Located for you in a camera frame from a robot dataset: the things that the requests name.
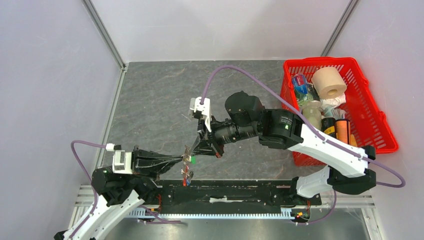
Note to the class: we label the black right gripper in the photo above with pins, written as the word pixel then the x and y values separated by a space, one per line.
pixel 205 148

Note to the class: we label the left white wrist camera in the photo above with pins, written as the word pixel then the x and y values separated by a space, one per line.
pixel 121 160

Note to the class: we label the green key tag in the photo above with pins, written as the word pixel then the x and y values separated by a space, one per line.
pixel 192 160

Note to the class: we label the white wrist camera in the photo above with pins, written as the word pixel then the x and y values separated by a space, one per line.
pixel 121 160
pixel 201 111

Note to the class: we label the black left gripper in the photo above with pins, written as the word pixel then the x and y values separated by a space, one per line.
pixel 143 165

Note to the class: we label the red grey key organizer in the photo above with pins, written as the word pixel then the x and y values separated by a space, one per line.
pixel 186 172

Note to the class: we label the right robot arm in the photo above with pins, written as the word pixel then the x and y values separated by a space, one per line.
pixel 346 170

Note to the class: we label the black can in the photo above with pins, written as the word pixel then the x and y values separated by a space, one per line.
pixel 328 126

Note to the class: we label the red plastic basket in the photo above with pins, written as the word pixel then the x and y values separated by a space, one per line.
pixel 368 123

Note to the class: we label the orange can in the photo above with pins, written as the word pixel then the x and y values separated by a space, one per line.
pixel 343 130

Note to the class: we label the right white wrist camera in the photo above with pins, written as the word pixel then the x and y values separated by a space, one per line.
pixel 201 111

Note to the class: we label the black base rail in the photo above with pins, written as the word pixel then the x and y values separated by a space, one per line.
pixel 225 197

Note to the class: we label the blue snack packet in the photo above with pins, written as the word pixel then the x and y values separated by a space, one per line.
pixel 300 85

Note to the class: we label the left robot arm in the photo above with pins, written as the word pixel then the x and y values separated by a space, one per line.
pixel 118 189

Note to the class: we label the beige toilet paper roll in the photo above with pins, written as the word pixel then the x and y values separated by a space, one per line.
pixel 328 83

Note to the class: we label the white crumpled tissue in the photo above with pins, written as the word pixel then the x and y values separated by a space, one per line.
pixel 332 103

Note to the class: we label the translucent plastic bottle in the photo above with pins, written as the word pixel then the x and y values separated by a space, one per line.
pixel 312 112

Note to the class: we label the white cable duct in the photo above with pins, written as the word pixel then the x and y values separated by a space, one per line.
pixel 141 213

